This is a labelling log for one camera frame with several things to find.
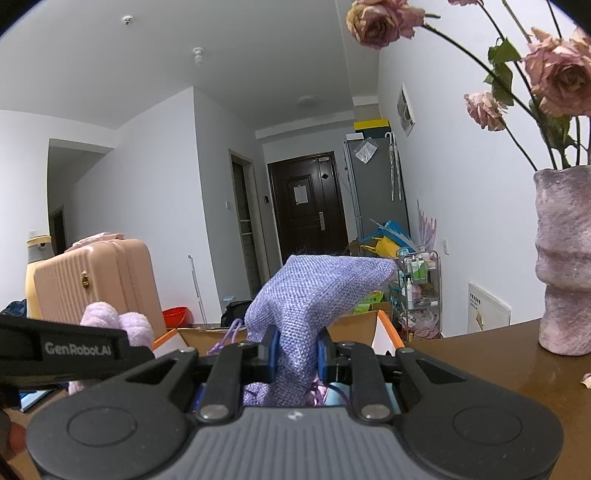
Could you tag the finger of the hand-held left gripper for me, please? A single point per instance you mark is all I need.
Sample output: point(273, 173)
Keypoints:
point(138, 357)

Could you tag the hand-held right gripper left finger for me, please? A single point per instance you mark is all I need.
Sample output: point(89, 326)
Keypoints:
point(273, 350)

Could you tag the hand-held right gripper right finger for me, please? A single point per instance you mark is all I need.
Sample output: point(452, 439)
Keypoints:
point(323, 355)

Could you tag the pink plush toy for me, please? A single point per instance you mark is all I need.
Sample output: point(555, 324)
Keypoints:
point(138, 325)

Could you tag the cardboard box with orange edge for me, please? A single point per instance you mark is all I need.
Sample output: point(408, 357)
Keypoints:
point(355, 327)

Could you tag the purple burlap pouch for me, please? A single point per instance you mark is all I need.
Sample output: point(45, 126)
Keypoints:
point(304, 295)

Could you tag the black bag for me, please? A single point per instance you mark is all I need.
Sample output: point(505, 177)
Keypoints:
point(234, 314)

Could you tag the red basin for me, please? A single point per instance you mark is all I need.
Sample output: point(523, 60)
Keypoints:
point(175, 318)

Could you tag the light blue tissue packet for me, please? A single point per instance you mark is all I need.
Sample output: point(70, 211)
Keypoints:
point(34, 400)

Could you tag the blue clothes pile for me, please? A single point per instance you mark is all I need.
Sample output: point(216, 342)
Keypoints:
point(13, 309)

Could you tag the pink ribbed suitcase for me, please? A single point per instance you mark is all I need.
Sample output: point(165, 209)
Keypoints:
point(92, 286)

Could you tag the green packet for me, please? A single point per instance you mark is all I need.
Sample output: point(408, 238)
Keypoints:
point(371, 302)

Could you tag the white mop stick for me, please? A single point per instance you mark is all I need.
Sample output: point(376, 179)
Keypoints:
point(197, 290)

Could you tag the yellow jug with grey collar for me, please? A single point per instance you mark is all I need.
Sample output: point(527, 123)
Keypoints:
point(37, 258)

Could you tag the pink item on suitcase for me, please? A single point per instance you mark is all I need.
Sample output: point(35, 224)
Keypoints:
point(94, 241)

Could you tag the yellow bag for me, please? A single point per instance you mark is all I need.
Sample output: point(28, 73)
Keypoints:
point(383, 247)

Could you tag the dark brown door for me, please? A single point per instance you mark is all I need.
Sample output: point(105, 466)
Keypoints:
point(304, 230)

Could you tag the blue bags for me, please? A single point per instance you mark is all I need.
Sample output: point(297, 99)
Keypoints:
point(397, 230)

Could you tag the white paper notice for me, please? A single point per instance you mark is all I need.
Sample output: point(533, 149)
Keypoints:
point(301, 194)

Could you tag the grey refrigerator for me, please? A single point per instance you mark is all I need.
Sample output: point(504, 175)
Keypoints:
point(376, 194)

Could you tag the white board with print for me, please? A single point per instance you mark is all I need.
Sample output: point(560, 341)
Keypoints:
point(489, 307)

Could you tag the white folded umbrella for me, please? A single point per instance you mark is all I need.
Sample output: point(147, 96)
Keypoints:
point(393, 166)

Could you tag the clear plastic bag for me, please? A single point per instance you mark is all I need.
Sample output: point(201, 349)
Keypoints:
point(366, 151)

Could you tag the yellow and black box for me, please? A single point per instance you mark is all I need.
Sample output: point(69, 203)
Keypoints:
point(371, 125)

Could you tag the round ceiling lamp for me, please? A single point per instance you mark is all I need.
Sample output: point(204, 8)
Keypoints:
point(309, 101)

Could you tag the pink textured vase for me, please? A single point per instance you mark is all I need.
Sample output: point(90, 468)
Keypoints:
point(565, 258)

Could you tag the fallen dried petal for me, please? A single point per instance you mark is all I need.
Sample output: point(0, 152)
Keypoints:
point(586, 380)

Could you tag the dried pink rose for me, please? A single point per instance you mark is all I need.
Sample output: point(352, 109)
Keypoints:
point(485, 110)
point(561, 74)
point(464, 2)
point(378, 21)

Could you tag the white ceiling sprinkler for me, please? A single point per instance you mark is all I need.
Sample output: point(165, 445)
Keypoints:
point(199, 55)

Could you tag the white smoke detector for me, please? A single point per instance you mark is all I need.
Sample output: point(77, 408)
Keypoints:
point(128, 20)

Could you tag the purple wall decoration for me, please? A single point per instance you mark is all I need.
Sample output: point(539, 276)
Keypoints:
point(425, 226)

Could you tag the white wall panel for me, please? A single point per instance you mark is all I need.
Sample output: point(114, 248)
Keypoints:
point(406, 110)

